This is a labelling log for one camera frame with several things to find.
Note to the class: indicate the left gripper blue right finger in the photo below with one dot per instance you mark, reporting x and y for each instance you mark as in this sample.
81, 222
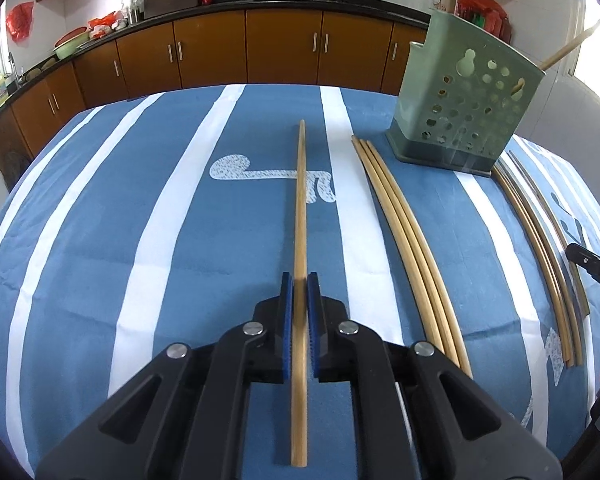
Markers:
314, 297

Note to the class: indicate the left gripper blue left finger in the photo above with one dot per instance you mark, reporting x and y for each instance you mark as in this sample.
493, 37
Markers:
286, 295

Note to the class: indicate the lower brown kitchen cabinets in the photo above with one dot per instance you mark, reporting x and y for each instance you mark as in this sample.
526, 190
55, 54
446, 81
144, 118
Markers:
260, 46

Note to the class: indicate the blue white striped tablecloth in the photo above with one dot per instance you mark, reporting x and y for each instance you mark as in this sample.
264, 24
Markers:
167, 218

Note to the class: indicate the green perforated utensil holder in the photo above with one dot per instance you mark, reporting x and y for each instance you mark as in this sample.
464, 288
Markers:
463, 95

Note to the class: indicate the black countertop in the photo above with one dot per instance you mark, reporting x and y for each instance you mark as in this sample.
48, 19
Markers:
380, 9

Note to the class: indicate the red bags and condiment bottles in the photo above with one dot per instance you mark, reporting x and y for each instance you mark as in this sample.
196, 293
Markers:
488, 15

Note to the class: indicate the green basin with red lid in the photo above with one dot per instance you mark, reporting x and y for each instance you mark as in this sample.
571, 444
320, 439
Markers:
67, 45

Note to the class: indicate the red plastic bag on wall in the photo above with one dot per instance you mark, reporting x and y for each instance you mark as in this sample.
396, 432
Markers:
19, 20

